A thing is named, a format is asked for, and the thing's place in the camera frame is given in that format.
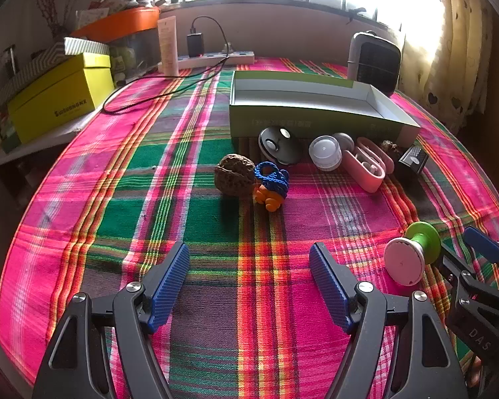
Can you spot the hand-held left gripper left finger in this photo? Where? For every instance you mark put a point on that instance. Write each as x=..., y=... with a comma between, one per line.
x=170, y=282

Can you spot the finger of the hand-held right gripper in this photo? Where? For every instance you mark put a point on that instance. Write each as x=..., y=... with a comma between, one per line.
x=451, y=264
x=484, y=245

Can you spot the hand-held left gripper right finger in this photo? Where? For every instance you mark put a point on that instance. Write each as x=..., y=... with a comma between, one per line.
x=330, y=286

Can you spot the green white spool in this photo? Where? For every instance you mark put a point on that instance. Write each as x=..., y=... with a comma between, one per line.
x=403, y=259

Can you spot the black rectangular device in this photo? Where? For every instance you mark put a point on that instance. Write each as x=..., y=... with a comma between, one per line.
x=413, y=160

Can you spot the blue orange crochet toy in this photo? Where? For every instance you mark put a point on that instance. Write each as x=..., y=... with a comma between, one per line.
x=270, y=183

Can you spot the large brown walnut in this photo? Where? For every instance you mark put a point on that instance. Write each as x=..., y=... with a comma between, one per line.
x=235, y=172

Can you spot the small brown fibrous ball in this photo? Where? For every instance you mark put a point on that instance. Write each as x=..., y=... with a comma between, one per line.
x=390, y=148

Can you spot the white egg-shaped ball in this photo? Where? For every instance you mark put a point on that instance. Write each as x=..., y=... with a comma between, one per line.
x=346, y=141

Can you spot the black round case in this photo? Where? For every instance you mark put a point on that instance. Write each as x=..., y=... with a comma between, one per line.
x=274, y=145

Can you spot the green cardboard box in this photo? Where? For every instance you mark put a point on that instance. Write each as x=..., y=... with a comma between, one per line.
x=299, y=116

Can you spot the pink green plaid tablecloth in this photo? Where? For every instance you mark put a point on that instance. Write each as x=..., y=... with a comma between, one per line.
x=191, y=166

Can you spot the white side shelf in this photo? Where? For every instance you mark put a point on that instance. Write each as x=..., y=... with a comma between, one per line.
x=37, y=143

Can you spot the cream heart-print curtain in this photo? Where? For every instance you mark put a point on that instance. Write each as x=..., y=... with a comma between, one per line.
x=453, y=50

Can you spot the yellow shoebox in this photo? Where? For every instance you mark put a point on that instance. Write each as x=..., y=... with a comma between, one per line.
x=54, y=99

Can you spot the white power strip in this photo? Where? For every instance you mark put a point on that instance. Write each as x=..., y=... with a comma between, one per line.
x=216, y=59

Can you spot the clear storage container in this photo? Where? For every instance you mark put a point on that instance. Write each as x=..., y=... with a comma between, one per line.
x=137, y=50

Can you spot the beige cosmetic tube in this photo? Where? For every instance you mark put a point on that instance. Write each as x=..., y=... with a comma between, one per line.
x=168, y=45

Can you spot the black charger adapter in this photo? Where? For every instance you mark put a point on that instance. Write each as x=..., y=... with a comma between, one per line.
x=194, y=45

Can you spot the white plug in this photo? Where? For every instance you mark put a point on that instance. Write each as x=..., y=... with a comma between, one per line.
x=227, y=48

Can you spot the grey white striped box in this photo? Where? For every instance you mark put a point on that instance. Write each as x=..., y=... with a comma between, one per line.
x=87, y=45

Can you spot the dried red branches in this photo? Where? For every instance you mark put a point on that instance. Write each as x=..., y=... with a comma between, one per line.
x=52, y=12

